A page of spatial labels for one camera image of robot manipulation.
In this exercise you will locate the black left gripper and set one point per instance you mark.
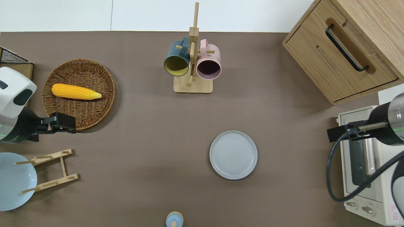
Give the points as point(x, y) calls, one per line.
point(26, 126)

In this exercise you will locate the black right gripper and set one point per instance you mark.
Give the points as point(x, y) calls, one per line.
point(380, 113)

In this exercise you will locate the gray plate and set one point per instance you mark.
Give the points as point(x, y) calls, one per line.
point(233, 155)

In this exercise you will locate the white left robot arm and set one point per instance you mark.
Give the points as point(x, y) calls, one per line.
point(14, 88)

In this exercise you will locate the wooden plate rack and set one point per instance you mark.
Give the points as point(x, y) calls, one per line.
point(63, 167)

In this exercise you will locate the light blue plate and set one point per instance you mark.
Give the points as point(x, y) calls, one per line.
point(15, 189)

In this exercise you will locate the brown wicker basket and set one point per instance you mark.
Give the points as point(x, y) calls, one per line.
point(79, 107)

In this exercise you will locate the yellow corn cob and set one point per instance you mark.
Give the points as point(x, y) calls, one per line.
point(75, 91)

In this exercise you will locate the cream toaster oven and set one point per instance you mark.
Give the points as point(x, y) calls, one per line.
point(378, 208)

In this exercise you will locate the wooden cabinet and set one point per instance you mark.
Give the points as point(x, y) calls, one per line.
point(315, 47)

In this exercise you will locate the dark teal mug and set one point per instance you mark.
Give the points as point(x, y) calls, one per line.
point(172, 52)

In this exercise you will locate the wooden mug tree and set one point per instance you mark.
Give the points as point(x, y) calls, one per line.
point(192, 85)

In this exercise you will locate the blue service bell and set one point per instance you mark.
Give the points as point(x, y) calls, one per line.
point(174, 219)

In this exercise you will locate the pink mug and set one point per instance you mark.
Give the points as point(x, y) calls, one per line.
point(214, 55)

